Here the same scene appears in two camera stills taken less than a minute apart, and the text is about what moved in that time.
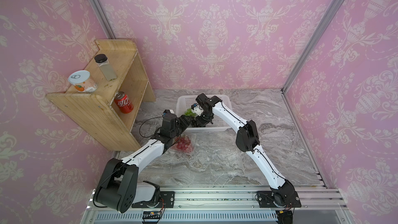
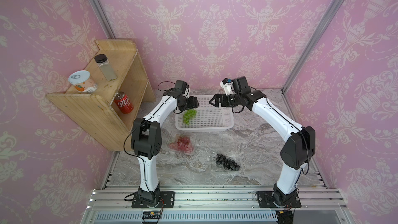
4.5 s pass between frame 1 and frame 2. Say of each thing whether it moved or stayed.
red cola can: stayed
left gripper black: moved
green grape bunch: stayed
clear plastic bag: stayed
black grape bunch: moved
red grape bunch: stayed
